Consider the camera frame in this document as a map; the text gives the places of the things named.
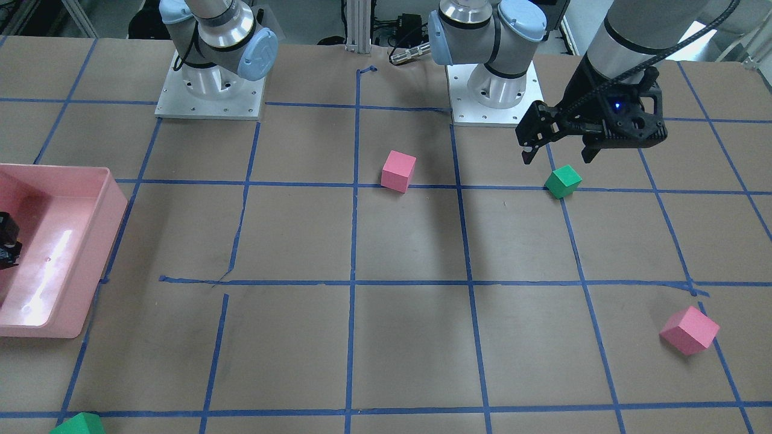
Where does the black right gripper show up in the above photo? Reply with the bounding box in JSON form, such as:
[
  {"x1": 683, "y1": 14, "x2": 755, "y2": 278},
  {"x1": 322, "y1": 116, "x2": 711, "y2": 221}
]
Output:
[{"x1": 1, "y1": 212, "x2": 22, "y2": 270}]

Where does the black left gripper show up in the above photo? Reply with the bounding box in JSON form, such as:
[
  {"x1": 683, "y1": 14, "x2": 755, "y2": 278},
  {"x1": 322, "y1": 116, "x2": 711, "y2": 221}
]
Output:
[{"x1": 516, "y1": 57, "x2": 668, "y2": 165}]

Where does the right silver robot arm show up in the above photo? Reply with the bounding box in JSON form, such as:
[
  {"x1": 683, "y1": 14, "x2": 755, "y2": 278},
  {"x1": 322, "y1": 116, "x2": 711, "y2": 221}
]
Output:
[{"x1": 2, "y1": 1, "x2": 278, "y2": 192}]

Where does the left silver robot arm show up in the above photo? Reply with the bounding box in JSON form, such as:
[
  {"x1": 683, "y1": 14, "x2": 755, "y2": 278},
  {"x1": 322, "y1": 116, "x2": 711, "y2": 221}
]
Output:
[{"x1": 428, "y1": 1, "x2": 707, "y2": 164}]

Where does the green cube near base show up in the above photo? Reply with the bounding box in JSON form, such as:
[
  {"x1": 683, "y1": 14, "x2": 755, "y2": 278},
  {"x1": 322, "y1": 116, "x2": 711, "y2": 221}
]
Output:
[{"x1": 544, "y1": 165, "x2": 583, "y2": 200}]

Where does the pink plastic bin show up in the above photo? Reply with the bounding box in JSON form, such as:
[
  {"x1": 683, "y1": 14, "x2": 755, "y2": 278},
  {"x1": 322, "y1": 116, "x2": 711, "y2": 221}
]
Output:
[{"x1": 1, "y1": 164, "x2": 127, "y2": 338}]

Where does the pink cube near base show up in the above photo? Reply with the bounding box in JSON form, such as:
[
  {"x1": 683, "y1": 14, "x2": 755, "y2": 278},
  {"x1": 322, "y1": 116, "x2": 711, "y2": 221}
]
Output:
[{"x1": 380, "y1": 150, "x2": 417, "y2": 194}]

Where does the green cube near bin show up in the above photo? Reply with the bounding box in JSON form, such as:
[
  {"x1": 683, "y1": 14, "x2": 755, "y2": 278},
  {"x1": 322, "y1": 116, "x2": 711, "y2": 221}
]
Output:
[{"x1": 50, "y1": 412, "x2": 106, "y2": 434}]

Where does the pink cube far side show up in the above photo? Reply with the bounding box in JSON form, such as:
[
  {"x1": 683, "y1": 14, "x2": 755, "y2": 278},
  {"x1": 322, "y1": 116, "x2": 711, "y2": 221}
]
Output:
[{"x1": 659, "y1": 306, "x2": 720, "y2": 356}]

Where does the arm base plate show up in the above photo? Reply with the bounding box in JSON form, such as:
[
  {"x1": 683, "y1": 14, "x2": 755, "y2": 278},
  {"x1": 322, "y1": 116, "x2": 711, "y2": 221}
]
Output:
[
  {"x1": 154, "y1": 52, "x2": 267, "y2": 121},
  {"x1": 446, "y1": 63, "x2": 543, "y2": 128}
]

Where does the aluminium frame post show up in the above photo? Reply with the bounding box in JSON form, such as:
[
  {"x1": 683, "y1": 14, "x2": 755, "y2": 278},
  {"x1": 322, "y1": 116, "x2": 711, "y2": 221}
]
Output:
[{"x1": 344, "y1": 0, "x2": 373, "y2": 56}]

